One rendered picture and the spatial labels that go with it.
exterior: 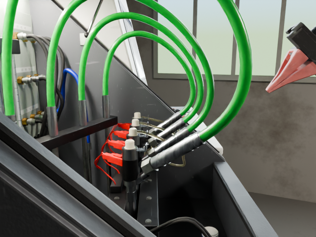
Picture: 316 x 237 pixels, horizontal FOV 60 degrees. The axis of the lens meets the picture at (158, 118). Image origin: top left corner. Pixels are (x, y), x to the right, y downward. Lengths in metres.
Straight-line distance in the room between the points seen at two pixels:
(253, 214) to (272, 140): 2.06
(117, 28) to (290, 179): 2.26
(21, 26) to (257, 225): 0.68
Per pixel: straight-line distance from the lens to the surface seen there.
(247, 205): 0.63
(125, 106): 0.78
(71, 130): 0.61
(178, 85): 2.67
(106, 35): 0.82
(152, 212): 0.52
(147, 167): 0.38
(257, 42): 2.52
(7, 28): 0.50
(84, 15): 0.84
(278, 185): 2.79
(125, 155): 0.48
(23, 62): 0.76
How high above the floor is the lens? 1.26
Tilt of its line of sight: 13 degrees down
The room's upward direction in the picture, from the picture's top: straight up
